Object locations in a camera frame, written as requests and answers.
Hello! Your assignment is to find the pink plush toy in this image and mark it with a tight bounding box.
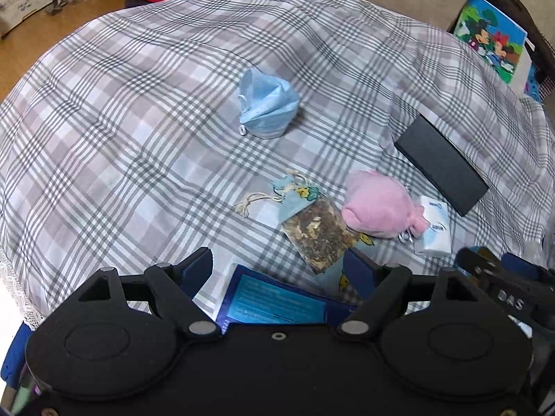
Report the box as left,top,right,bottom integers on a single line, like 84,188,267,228
340,170,431,240

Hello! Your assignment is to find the blue perforated plastic basket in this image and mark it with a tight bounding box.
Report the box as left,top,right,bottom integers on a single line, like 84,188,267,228
522,65,545,102

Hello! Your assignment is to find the white printed storage box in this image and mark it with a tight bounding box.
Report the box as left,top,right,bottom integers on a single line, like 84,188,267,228
0,0,57,40

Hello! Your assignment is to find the blue tissue packet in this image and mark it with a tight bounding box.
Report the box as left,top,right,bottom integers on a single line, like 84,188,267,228
193,262,358,326

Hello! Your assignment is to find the blue face mask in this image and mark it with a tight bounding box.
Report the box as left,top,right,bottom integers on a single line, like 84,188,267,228
236,68,301,140

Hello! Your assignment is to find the cartoon mouse picture book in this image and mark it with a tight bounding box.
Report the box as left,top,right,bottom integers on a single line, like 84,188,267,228
453,0,533,96

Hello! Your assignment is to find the dried herb sachet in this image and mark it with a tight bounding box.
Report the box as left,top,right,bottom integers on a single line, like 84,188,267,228
233,171,374,300

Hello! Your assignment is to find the grey plaid blanket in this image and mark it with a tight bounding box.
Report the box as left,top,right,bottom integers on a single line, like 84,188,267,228
0,0,555,326

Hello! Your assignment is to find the black rectangular box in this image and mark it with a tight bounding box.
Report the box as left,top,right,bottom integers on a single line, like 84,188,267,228
394,113,490,217

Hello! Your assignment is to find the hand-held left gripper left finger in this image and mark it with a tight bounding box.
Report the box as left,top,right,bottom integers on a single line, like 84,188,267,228
78,246,224,342

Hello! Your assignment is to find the white tissue packet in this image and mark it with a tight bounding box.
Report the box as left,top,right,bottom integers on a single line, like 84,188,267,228
412,195,452,255

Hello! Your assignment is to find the dark wooden chair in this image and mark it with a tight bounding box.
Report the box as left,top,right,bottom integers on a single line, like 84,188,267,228
481,0,555,79

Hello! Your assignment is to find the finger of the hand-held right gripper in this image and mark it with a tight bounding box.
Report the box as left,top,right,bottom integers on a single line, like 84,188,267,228
503,252,555,296
455,246,536,339

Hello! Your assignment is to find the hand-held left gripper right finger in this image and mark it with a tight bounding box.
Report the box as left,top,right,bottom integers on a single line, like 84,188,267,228
337,249,478,342

